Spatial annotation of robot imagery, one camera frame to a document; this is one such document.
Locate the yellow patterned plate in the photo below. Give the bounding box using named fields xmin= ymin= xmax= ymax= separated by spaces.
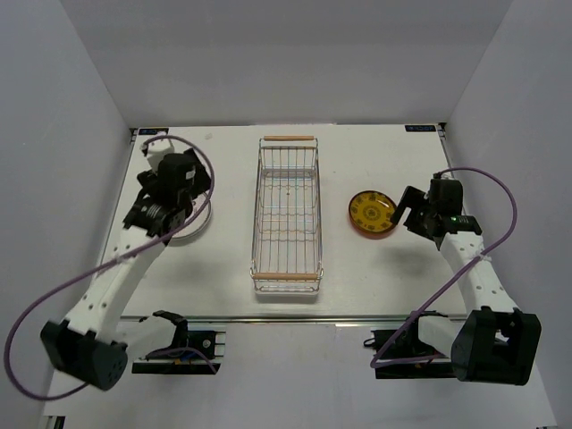
xmin=348 ymin=190 xmax=397 ymax=239

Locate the plain white plate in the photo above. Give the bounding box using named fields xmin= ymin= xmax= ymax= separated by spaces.
xmin=172 ymin=202 xmax=213 ymax=242

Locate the orange translucent plate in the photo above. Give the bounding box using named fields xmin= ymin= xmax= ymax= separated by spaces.
xmin=349 ymin=209 xmax=396 ymax=240

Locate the metal wire dish rack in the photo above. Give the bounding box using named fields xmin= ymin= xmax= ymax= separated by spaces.
xmin=249 ymin=135 xmax=324 ymax=301

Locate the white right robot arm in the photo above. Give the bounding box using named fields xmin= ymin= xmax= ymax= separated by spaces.
xmin=389 ymin=175 xmax=542 ymax=386

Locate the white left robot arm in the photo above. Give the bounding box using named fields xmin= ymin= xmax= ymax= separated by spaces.
xmin=40 ymin=148 xmax=212 ymax=391

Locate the blue table label left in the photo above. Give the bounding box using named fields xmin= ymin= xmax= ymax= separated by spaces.
xmin=138 ymin=128 xmax=169 ymax=136

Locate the blue table label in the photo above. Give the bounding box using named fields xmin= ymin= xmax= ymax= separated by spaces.
xmin=405 ymin=124 xmax=436 ymax=132
xmin=138 ymin=128 xmax=169 ymax=136

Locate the blue table label right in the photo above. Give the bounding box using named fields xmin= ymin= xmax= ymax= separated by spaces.
xmin=405 ymin=124 xmax=436 ymax=132

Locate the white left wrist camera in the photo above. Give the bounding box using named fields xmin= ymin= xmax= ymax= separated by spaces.
xmin=140 ymin=139 xmax=175 ymax=172

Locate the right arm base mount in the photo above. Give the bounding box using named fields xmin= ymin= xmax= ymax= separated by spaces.
xmin=363 ymin=311 xmax=465 ymax=380

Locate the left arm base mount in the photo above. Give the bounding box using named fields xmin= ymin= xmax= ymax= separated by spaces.
xmin=131 ymin=310 xmax=226 ymax=375

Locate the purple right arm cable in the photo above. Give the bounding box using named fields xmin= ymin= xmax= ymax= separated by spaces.
xmin=369 ymin=166 xmax=519 ymax=370

